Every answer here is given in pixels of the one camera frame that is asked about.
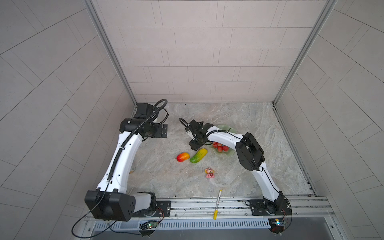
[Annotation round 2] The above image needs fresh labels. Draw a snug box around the red lychee bunch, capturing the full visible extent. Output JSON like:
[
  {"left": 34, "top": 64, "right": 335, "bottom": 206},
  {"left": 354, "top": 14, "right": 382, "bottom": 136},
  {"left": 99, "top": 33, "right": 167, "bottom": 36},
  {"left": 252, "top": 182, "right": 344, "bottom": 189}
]
[{"left": 213, "top": 142, "right": 229, "bottom": 153}]

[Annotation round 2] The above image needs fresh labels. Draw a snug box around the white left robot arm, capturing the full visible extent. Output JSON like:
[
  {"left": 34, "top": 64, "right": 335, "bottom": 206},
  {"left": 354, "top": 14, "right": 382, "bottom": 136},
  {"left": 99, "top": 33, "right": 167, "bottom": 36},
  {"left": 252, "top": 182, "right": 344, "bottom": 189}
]
[{"left": 85, "top": 99, "right": 168, "bottom": 222}]

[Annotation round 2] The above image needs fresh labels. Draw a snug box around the black corrugated left cable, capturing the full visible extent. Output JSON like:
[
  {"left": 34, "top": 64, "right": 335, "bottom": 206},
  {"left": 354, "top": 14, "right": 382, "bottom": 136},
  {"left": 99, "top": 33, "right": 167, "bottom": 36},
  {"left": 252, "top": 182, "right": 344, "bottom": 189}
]
[{"left": 106, "top": 98, "right": 169, "bottom": 184}]

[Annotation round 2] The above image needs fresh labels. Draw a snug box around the pink pig toy figure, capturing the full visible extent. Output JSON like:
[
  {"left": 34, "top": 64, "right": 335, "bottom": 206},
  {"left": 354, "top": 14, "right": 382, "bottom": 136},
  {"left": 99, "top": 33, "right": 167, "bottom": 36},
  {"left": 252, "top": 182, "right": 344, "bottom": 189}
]
[{"left": 205, "top": 168, "right": 215, "bottom": 179}]

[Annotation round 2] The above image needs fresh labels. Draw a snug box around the black corrugated cable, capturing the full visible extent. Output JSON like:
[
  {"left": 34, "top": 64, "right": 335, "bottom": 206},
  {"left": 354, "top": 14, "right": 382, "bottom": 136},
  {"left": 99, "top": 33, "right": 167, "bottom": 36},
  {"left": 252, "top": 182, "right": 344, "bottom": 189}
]
[
  {"left": 106, "top": 98, "right": 169, "bottom": 184},
  {"left": 179, "top": 117, "right": 194, "bottom": 133}
]

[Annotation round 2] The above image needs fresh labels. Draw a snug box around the red yellow fake mango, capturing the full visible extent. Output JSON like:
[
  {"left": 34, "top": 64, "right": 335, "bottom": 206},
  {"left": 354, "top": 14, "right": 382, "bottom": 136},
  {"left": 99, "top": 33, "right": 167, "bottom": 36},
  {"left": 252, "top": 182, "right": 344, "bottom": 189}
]
[{"left": 176, "top": 153, "right": 190, "bottom": 162}]

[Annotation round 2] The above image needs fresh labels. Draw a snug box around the black corrugated right cable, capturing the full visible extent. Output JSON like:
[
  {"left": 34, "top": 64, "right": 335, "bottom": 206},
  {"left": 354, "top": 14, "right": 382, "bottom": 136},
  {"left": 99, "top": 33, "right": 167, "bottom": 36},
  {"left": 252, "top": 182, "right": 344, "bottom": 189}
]
[{"left": 179, "top": 117, "right": 194, "bottom": 133}]

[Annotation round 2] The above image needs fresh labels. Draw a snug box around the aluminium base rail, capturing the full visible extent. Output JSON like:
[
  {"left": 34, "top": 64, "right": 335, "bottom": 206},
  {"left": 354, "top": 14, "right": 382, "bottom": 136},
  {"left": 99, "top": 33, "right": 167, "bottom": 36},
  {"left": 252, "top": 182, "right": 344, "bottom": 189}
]
[{"left": 80, "top": 196, "right": 335, "bottom": 223}]

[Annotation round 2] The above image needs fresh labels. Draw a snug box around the aluminium corner post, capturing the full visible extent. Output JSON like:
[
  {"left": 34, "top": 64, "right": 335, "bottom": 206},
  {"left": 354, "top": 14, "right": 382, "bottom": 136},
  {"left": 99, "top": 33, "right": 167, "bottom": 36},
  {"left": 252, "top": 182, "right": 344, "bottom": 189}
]
[
  {"left": 272, "top": 0, "right": 338, "bottom": 107},
  {"left": 83, "top": 0, "right": 137, "bottom": 106}
]

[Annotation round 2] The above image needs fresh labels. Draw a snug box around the aluminium corner post right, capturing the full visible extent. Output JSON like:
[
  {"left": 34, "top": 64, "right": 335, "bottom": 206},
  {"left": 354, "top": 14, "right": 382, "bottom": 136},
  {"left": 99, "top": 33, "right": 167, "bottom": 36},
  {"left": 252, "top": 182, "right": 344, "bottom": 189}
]
[{"left": 272, "top": 0, "right": 338, "bottom": 107}]

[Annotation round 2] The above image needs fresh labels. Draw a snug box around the pale green fruit bowl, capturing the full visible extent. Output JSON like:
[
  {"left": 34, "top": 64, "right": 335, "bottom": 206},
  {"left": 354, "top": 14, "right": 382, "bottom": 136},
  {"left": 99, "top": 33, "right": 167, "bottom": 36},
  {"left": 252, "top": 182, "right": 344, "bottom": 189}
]
[{"left": 208, "top": 125, "right": 243, "bottom": 156}]

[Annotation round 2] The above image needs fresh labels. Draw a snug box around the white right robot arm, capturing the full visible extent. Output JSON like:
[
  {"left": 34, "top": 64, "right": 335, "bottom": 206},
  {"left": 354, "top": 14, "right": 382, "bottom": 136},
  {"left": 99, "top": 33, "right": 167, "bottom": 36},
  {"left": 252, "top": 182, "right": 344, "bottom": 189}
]
[{"left": 179, "top": 118, "right": 289, "bottom": 215}]

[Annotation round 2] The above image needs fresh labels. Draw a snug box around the green yellow fake papaya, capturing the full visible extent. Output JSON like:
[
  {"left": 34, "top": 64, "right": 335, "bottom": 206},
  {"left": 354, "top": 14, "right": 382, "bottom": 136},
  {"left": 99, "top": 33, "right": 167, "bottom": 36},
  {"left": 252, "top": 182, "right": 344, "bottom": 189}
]
[{"left": 190, "top": 149, "right": 208, "bottom": 164}]

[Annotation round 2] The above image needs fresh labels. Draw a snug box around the right controller circuit board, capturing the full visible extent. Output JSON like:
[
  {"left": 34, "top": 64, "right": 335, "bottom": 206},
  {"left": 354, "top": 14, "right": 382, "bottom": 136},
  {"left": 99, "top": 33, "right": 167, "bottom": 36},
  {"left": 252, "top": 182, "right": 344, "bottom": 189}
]
[{"left": 269, "top": 219, "right": 286, "bottom": 234}]

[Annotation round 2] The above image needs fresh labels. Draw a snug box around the left controller circuit board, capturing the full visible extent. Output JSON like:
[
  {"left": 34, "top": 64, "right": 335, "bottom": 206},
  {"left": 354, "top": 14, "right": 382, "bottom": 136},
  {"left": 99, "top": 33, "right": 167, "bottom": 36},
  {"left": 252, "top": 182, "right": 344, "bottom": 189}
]
[{"left": 140, "top": 221, "right": 159, "bottom": 231}]

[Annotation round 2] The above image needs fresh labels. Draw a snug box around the controller circuit board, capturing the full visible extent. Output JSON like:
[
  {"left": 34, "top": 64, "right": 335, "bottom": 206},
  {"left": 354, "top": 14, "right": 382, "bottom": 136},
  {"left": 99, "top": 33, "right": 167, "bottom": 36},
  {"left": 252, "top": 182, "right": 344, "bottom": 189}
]
[
  {"left": 269, "top": 219, "right": 286, "bottom": 234},
  {"left": 140, "top": 221, "right": 159, "bottom": 231}
]

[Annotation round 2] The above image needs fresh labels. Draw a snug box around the yellow white pen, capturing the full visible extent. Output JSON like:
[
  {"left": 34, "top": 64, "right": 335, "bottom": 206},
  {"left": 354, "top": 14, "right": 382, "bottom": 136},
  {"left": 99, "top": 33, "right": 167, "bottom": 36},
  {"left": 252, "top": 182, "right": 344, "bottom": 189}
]
[{"left": 213, "top": 190, "right": 222, "bottom": 221}]

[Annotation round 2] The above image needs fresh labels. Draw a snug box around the aluminium corner post left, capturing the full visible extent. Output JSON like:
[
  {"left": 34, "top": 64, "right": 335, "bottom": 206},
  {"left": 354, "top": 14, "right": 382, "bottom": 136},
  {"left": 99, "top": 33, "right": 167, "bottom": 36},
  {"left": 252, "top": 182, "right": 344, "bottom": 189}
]
[{"left": 83, "top": 0, "right": 137, "bottom": 106}]

